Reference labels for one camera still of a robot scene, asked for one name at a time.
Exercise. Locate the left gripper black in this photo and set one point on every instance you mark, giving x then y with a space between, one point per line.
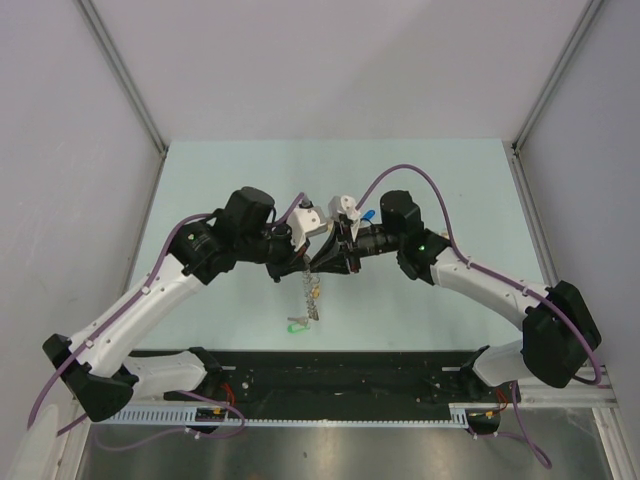
291 262

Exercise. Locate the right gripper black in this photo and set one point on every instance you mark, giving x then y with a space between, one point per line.
333 259

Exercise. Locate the round metal keyring disc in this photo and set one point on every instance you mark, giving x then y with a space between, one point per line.
311 285

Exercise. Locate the key with green tag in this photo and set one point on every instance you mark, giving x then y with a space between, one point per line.
298 324

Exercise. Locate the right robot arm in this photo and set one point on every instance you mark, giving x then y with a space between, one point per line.
557 329

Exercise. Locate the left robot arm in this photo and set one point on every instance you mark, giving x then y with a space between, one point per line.
96 363

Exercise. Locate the key with blue tag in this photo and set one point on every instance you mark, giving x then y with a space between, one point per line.
368 215

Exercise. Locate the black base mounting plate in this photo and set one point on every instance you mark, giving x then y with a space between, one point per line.
436 376

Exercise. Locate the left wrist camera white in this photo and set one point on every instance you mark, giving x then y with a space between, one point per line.
305 221

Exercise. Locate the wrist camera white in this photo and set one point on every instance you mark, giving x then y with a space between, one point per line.
344 205
305 221

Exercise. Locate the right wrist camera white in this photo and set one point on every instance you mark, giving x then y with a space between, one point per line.
344 205

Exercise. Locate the slotted cable duct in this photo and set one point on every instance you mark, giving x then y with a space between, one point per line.
414 415

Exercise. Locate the left aluminium frame post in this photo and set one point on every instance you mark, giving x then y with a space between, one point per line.
99 31

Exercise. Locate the aluminium frame post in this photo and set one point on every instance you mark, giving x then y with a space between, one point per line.
578 35
99 31

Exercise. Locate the right aluminium frame post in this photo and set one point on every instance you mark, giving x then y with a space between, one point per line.
578 35

